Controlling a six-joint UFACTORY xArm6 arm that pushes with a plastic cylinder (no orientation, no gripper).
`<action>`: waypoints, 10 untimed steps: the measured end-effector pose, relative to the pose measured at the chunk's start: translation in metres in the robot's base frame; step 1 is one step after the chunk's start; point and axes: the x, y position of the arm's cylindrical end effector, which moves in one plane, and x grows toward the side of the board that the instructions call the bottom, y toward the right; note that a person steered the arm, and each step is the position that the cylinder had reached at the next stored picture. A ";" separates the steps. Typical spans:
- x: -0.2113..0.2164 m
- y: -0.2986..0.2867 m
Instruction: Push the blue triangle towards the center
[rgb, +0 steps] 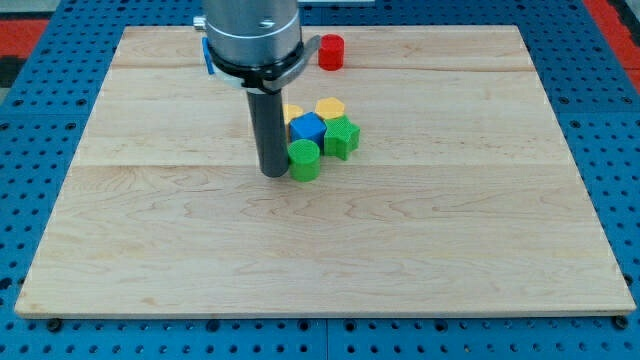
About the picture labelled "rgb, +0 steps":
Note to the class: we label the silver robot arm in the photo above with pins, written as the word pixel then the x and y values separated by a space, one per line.
pixel 257 44

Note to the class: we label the green cylinder block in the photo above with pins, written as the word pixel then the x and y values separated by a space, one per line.
pixel 304 160

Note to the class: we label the green star block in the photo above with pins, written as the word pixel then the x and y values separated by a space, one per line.
pixel 341 137

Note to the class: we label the blue cube block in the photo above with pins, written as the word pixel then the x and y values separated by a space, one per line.
pixel 310 127

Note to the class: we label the yellow hexagon block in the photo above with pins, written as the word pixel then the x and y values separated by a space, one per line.
pixel 329 108

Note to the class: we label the yellow block behind rod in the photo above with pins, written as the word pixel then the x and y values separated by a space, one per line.
pixel 291 112

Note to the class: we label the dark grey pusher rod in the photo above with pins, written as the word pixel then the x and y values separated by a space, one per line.
pixel 267 118

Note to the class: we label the red cylinder block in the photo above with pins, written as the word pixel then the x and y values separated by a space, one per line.
pixel 331 52

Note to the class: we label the light wooden board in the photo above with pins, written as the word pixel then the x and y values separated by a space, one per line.
pixel 462 199

